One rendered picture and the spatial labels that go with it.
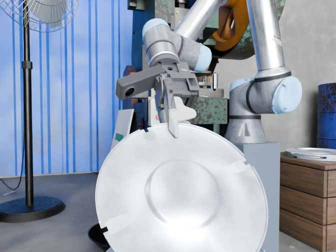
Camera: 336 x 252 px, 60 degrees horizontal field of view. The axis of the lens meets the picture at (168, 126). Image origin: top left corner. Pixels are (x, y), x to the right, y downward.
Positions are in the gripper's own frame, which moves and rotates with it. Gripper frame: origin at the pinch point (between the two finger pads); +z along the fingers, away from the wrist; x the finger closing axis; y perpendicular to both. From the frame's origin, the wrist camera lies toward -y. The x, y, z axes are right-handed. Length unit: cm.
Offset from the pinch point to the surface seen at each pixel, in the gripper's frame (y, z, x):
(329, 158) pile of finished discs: 85, -20, 47
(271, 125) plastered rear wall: 190, -152, 187
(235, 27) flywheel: 76, -121, 49
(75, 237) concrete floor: -22, -14, 95
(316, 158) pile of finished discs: 81, -22, 49
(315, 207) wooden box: 74, -3, 56
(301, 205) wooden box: 73, -7, 61
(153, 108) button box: 14, -58, 57
